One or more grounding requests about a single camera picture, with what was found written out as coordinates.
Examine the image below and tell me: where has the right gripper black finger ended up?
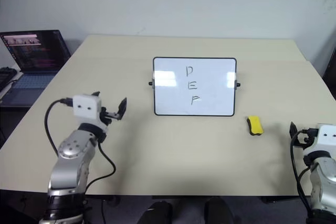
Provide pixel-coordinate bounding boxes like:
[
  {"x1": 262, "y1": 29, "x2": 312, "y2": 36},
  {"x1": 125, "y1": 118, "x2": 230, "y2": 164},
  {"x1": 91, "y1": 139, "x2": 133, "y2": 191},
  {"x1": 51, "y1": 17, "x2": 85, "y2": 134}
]
[{"x1": 289, "y1": 121, "x2": 299, "y2": 146}]

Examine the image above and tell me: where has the dark rounded shape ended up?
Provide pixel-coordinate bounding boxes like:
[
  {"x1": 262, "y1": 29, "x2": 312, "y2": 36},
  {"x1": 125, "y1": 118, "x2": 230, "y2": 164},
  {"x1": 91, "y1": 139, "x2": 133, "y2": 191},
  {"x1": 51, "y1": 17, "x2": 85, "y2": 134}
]
[{"x1": 136, "y1": 200, "x2": 174, "y2": 224}]

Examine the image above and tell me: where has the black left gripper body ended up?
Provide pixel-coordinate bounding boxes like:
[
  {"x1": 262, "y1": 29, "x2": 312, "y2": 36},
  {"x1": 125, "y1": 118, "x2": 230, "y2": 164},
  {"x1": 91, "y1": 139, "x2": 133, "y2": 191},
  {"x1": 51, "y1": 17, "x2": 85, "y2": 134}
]
[{"x1": 100, "y1": 106, "x2": 122, "y2": 126}]

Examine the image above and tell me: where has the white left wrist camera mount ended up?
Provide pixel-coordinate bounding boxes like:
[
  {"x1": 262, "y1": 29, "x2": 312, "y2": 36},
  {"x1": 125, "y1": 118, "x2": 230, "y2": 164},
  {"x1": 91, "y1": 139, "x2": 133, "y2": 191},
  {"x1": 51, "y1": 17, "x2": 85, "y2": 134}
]
[{"x1": 72, "y1": 93, "x2": 109, "y2": 132}]

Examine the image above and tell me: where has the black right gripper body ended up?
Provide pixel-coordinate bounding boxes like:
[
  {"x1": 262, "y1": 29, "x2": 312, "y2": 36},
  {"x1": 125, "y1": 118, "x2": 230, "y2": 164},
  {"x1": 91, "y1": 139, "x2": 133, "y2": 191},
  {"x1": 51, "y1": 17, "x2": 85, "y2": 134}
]
[{"x1": 293, "y1": 132, "x2": 319, "y2": 150}]

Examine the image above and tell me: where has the small black-framed whiteboard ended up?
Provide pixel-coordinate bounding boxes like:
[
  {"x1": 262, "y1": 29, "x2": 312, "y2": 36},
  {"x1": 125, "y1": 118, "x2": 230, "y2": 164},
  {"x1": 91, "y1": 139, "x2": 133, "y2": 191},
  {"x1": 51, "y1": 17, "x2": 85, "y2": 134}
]
[{"x1": 148, "y1": 56, "x2": 242, "y2": 117}]

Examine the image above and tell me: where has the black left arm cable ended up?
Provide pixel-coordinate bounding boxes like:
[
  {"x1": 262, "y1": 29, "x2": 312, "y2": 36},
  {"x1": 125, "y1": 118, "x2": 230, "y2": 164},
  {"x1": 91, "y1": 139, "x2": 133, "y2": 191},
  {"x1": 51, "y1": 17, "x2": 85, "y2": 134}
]
[{"x1": 44, "y1": 98, "x2": 117, "y2": 190}]

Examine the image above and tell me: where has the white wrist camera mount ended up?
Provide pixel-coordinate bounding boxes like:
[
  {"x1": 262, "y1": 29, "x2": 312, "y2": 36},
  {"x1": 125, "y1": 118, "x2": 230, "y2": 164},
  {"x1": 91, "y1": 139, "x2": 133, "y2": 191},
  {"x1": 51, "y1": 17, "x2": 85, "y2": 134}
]
[
  {"x1": 72, "y1": 93, "x2": 109, "y2": 132},
  {"x1": 304, "y1": 123, "x2": 336, "y2": 156}
]

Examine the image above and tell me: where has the open blue laptop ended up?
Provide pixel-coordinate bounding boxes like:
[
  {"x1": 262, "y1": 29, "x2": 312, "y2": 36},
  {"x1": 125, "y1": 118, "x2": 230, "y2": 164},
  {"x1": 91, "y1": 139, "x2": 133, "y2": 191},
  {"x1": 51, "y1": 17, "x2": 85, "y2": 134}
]
[{"x1": 0, "y1": 29, "x2": 72, "y2": 108}]

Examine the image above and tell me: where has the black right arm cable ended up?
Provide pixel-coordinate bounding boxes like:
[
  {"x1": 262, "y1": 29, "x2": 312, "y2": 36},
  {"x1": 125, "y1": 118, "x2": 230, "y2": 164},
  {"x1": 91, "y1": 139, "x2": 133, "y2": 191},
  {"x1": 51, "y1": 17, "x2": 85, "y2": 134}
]
[{"x1": 289, "y1": 127, "x2": 320, "y2": 218}]

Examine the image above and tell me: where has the yellow and black eraser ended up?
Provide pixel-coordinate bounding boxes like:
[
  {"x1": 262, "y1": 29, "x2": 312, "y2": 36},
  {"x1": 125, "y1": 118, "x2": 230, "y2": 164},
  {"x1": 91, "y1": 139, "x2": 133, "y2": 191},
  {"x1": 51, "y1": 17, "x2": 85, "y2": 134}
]
[{"x1": 245, "y1": 115, "x2": 264, "y2": 137}]

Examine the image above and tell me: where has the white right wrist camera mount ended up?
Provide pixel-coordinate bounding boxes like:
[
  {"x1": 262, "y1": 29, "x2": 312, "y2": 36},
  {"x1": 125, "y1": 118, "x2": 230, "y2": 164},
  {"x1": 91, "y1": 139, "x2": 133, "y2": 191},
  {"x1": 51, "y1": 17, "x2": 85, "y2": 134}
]
[{"x1": 304, "y1": 123, "x2": 336, "y2": 156}]

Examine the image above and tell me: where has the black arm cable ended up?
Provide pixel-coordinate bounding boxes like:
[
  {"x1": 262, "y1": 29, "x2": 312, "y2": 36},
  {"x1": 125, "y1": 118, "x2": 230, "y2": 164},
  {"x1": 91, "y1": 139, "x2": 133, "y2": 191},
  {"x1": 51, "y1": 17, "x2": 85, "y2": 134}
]
[
  {"x1": 44, "y1": 98, "x2": 117, "y2": 190},
  {"x1": 289, "y1": 127, "x2": 320, "y2": 218}
]

